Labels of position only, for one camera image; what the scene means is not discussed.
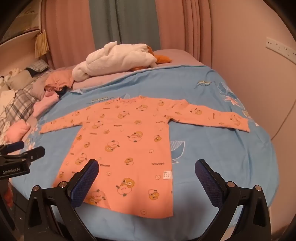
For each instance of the pink curtain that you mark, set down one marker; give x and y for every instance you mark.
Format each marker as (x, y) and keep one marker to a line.
(69, 27)
(194, 25)

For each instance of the tan fringed hanging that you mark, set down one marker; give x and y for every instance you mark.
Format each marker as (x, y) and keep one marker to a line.
(41, 44)

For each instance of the plaid quilt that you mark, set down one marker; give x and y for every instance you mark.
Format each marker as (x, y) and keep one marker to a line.
(20, 102)

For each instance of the white wall power strip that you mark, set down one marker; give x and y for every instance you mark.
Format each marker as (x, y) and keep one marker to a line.
(277, 46)

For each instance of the white cloth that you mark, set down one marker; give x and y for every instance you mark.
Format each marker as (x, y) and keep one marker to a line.
(7, 97)

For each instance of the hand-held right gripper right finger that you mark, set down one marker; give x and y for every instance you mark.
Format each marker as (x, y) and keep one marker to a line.
(208, 183)

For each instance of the white and orange plush toy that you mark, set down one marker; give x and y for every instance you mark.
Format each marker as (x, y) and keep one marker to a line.
(115, 60)

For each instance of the pink rolled cloth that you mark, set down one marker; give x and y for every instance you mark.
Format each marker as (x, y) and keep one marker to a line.
(17, 131)

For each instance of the grey pillow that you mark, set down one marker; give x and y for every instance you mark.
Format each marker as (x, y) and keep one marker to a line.
(20, 78)

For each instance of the blue floral bedsheet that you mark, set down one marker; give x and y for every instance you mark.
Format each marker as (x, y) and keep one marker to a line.
(208, 97)

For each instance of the dark plaid pillow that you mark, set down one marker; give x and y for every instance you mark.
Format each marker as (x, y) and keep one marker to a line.
(39, 64)

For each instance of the pink garment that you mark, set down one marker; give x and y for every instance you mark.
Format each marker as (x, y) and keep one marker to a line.
(45, 103)

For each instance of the orange cartoon print shirt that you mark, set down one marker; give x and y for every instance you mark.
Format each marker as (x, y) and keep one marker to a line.
(129, 150)

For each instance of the orange folded clothes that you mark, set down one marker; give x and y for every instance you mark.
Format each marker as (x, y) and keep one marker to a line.
(57, 78)

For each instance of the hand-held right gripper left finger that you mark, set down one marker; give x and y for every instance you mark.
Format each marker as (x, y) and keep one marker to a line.
(85, 183)

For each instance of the grey-green curtain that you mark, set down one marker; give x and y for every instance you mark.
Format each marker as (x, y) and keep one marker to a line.
(129, 20)

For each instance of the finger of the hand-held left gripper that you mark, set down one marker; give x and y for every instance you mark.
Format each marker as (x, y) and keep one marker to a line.
(34, 153)
(16, 145)

